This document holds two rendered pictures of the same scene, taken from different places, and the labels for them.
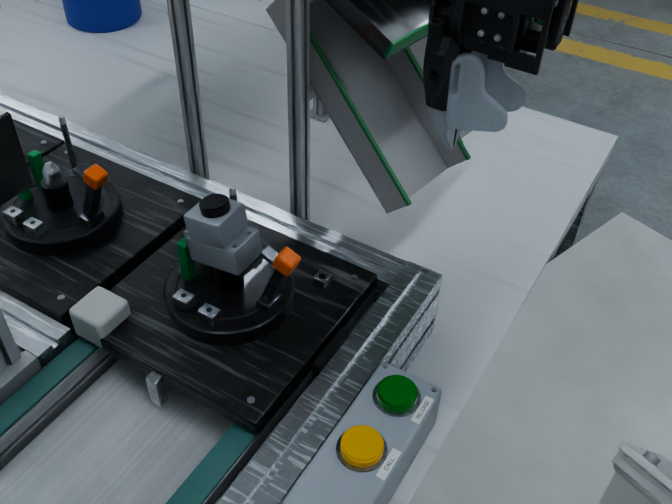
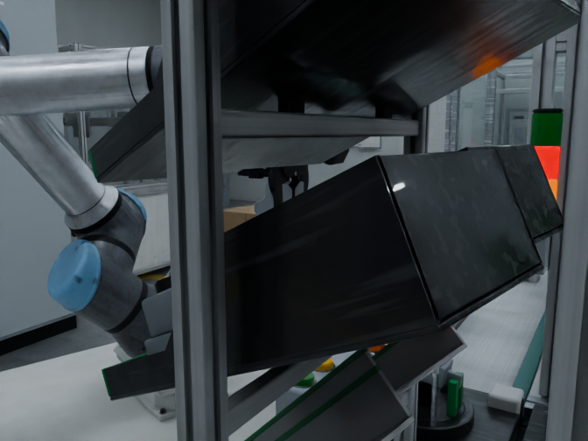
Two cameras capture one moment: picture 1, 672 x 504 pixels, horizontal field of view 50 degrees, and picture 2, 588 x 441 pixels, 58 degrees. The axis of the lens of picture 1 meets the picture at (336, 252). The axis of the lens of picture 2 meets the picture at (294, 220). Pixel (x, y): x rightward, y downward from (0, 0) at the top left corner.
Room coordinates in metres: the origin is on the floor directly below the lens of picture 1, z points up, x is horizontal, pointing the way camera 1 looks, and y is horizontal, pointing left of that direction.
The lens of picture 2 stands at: (1.28, -0.06, 1.38)
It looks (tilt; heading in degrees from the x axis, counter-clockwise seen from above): 9 degrees down; 182
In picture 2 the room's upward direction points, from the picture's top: straight up
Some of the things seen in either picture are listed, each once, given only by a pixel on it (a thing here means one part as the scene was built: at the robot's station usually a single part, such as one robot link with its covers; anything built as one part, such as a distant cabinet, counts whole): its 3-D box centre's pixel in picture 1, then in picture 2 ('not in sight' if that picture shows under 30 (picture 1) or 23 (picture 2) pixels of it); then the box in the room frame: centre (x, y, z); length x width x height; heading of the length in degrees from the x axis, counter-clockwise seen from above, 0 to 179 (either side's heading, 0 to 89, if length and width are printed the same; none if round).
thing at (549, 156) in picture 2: not in sight; (545, 162); (0.45, 0.31, 1.33); 0.05 x 0.05 x 0.05
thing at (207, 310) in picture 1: (209, 314); not in sight; (0.50, 0.13, 1.00); 0.02 x 0.01 x 0.02; 60
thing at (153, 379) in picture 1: (156, 389); not in sight; (0.45, 0.18, 0.95); 0.01 x 0.01 x 0.04; 60
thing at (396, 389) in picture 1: (396, 395); (303, 381); (0.44, -0.06, 0.96); 0.04 x 0.04 x 0.02
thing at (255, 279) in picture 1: (230, 290); (423, 408); (0.56, 0.11, 0.98); 0.14 x 0.14 x 0.02
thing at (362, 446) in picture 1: (361, 448); (322, 365); (0.38, -0.03, 0.96); 0.04 x 0.04 x 0.02
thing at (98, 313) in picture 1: (101, 317); (506, 403); (0.52, 0.25, 0.97); 0.05 x 0.05 x 0.04; 60
